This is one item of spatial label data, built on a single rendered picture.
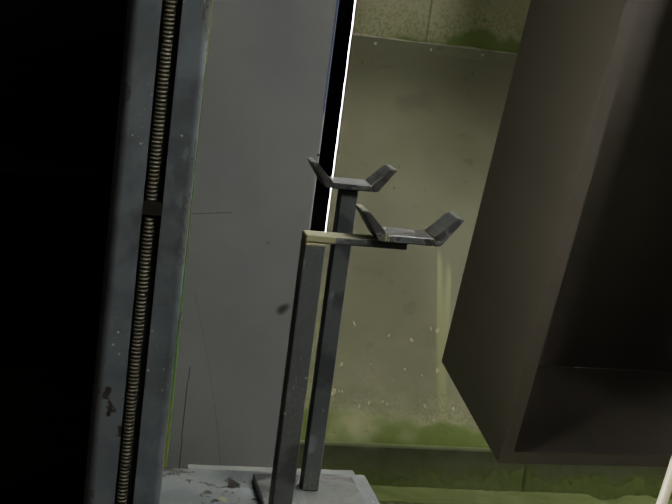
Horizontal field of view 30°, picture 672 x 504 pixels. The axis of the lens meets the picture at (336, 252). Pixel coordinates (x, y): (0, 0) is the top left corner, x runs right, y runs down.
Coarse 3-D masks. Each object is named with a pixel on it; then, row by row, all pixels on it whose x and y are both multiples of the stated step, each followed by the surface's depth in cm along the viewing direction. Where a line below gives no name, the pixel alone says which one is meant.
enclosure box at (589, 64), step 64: (576, 0) 205; (640, 0) 190; (576, 64) 204; (640, 64) 234; (512, 128) 227; (576, 128) 202; (640, 128) 240; (512, 192) 225; (576, 192) 202; (640, 192) 246; (512, 256) 223; (576, 256) 250; (640, 256) 253; (512, 320) 222; (576, 320) 257; (640, 320) 260; (512, 384) 220; (576, 384) 255; (640, 384) 260; (512, 448) 223; (576, 448) 233; (640, 448) 237
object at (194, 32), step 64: (128, 0) 97; (192, 0) 93; (128, 64) 94; (192, 64) 94; (128, 128) 95; (192, 128) 96; (128, 192) 96; (128, 256) 97; (128, 320) 98; (128, 384) 100; (128, 448) 101
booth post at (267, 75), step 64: (256, 0) 144; (320, 0) 145; (256, 64) 146; (320, 64) 147; (256, 128) 147; (320, 128) 149; (256, 192) 149; (192, 256) 150; (256, 256) 151; (192, 320) 152; (256, 320) 153; (192, 384) 154; (256, 384) 155; (192, 448) 156; (256, 448) 158
